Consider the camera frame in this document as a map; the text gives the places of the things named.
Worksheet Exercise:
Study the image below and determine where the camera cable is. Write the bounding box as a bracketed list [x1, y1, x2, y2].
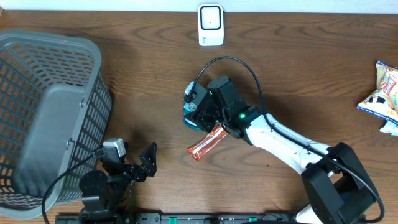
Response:
[188, 55, 386, 224]
[41, 148, 108, 224]

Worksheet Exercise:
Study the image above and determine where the black mounting rail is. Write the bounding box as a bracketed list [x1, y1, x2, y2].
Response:
[55, 213, 297, 224]

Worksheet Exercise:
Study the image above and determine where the white barcode scanner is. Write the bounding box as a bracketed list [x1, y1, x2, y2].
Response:
[197, 4, 224, 47]

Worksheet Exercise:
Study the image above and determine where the small yellow blue snack bag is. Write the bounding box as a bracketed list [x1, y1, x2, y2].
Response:
[357, 90, 397, 124]

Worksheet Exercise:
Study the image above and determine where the large yellow snack bag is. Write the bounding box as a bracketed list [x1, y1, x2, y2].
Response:
[376, 60, 397, 114]

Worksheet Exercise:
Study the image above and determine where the orange brown snack bar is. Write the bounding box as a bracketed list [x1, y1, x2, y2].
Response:
[187, 124, 228, 161]

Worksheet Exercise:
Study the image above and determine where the left camera cable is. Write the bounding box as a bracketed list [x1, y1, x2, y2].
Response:
[41, 148, 108, 224]

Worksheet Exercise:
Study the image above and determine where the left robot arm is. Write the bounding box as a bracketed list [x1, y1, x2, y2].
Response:
[78, 139, 157, 223]

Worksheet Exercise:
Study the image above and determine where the blue mouthwash bottle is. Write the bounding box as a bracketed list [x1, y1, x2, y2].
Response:
[182, 81, 205, 132]

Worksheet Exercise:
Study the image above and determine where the grey plastic shopping basket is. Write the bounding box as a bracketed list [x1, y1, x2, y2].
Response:
[1, 29, 112, 220]

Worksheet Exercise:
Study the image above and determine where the right camera cable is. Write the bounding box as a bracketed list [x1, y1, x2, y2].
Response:
[188, 55, 386, 224]

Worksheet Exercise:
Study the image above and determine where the light teal snack packet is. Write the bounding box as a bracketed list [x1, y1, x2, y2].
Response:
[379, 121, 398, 136]

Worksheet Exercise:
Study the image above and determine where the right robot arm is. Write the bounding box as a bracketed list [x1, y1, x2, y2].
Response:
[184, 77, 379, 223]

